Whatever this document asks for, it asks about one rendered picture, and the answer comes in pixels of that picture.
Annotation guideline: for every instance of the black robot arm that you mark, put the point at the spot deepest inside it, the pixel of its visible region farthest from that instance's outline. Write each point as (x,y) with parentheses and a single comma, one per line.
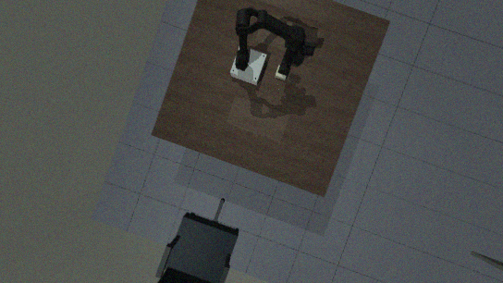
(294,36)

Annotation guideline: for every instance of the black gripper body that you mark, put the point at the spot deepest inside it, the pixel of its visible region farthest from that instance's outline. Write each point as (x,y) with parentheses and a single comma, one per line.
(284,69)

